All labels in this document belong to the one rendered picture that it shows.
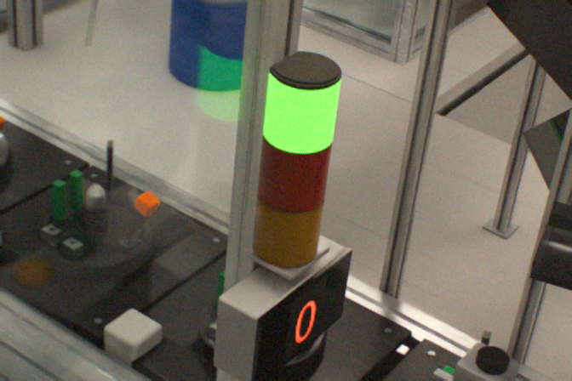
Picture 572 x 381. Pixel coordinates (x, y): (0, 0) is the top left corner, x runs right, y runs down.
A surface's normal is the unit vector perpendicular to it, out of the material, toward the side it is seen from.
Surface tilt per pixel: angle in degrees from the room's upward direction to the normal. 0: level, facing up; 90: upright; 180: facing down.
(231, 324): 90
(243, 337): 90
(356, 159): 0
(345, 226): 0
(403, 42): 90
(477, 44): 0
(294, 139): 90
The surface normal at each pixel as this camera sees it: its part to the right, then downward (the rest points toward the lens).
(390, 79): 0.09, -0.83
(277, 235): -0.33, 0.50
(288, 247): 0.05, 0.55
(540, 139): -0.72, 0.33
